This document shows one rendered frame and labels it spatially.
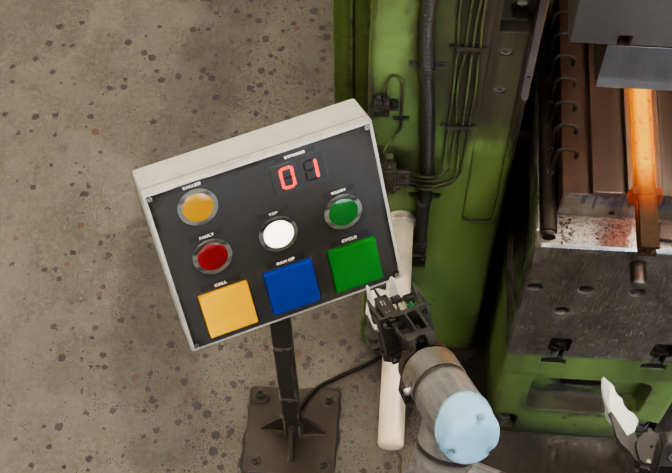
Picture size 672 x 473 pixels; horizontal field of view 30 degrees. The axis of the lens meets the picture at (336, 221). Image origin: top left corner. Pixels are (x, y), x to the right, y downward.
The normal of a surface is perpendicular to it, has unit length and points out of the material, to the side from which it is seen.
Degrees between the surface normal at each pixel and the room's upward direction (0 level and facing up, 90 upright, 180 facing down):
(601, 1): 90
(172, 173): 30
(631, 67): 90
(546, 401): 0
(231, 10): 0
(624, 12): 90
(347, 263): 60
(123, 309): 0
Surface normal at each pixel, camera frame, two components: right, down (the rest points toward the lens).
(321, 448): -0.01, -0.48
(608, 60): -0.07, 0.88
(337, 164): 0.31, 0.47
